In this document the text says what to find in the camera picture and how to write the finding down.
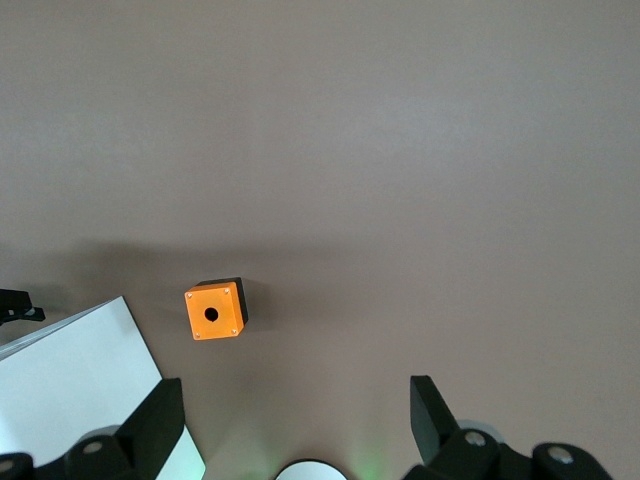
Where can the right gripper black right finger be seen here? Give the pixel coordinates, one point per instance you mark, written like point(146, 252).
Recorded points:
point(435, 430)

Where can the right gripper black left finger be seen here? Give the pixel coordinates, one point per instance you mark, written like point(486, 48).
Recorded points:
point(150, 430)

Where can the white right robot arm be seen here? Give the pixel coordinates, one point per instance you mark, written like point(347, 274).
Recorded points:
point(310, 471)

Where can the white drawer cabinet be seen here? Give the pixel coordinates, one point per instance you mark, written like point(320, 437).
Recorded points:
point(75, 380)

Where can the orange box with hole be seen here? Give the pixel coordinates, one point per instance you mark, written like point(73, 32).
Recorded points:
point(225, 305)

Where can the brown table cover sheet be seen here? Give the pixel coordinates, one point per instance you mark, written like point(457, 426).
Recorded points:
point(350, 150)

